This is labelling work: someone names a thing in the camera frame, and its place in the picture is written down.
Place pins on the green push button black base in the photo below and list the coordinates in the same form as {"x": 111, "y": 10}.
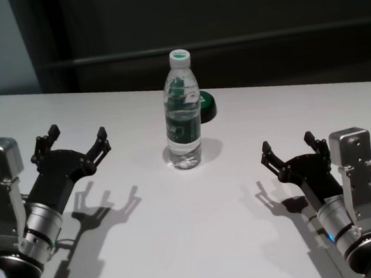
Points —
{"x": 208, "y": 106}

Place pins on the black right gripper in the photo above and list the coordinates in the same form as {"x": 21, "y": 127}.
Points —
{"x": 315, "y": 173}

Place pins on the grey horizontal rail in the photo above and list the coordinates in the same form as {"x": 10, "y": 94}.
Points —
{"x": 261, "y": 42}

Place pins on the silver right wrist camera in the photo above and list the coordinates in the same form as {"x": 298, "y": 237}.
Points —
{"x": 352, "y": 150}

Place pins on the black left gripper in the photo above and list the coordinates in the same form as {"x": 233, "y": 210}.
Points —
{"x": 58, "y": 176}

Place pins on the clear water bottle green label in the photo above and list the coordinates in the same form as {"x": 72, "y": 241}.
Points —
{"x": 184, "y": 129}

